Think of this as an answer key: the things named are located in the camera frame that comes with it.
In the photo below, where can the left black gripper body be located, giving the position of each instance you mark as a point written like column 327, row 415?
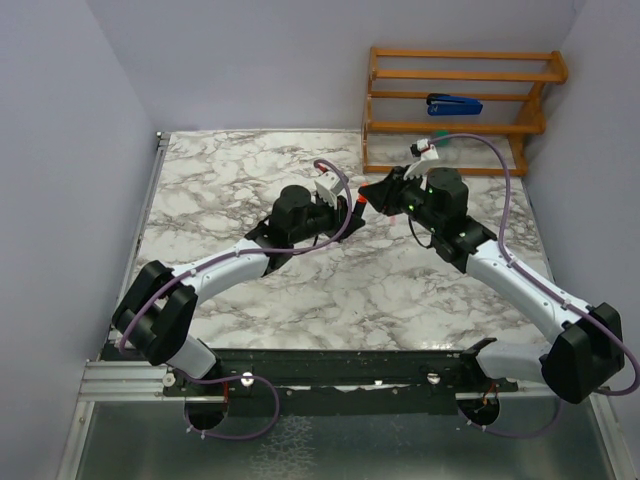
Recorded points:
column 320, row 220

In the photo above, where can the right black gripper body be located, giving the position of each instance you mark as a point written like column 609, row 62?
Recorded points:
column 411, row 203

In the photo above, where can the orange black highlighter pen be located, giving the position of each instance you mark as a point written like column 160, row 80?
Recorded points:
column 359, row 206

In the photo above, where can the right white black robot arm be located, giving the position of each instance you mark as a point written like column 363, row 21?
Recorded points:
column 583, row 349

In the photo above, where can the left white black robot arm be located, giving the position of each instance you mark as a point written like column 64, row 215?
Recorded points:
column 156, row 311

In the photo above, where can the blue stapler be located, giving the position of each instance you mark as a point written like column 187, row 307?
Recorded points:
column 450, row 105

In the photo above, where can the wooden shelf rack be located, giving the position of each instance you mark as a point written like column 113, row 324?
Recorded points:
column 530, row 119

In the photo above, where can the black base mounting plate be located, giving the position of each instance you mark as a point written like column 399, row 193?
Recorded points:
column 258, row 383

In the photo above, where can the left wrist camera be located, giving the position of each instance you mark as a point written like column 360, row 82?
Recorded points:
column 328, row 187

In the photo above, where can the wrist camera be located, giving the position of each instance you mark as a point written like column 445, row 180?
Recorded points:
column 328, row 187
column 425, row 154

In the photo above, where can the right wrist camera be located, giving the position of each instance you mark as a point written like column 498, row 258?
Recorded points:
column 425, row 154

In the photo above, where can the aluminium rail frame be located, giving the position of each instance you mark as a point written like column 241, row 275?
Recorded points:
column 382, row 289

